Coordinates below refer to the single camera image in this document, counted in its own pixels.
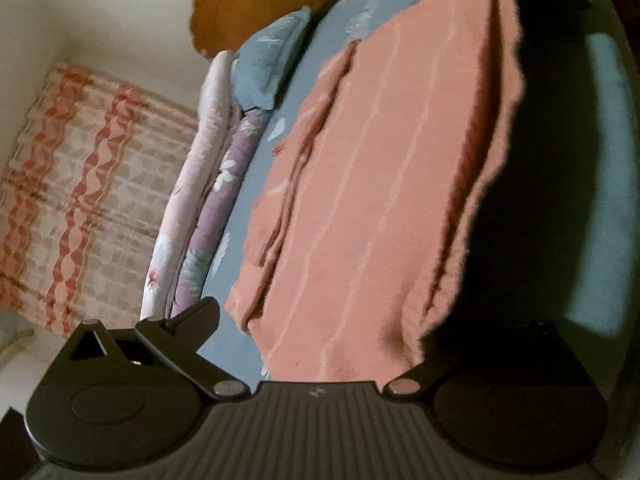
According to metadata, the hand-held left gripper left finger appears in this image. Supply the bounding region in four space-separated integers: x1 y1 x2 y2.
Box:
67 297 251 402

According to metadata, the pink striped knit sweater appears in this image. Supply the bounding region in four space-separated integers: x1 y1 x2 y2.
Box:
225 0 531 386

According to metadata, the pink floral quilt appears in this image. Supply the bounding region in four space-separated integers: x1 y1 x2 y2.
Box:
141 50 241 321

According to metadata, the patterned beige red curtain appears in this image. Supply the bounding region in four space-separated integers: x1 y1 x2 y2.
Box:
0 62 198 336

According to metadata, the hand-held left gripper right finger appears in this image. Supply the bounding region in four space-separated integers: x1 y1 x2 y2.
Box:
384 320 571 403

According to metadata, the blue floral pillow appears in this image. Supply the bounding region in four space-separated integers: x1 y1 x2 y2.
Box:
232 6 313 111

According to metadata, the wooden headboard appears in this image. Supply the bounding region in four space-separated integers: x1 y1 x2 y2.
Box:
189 0 361 58

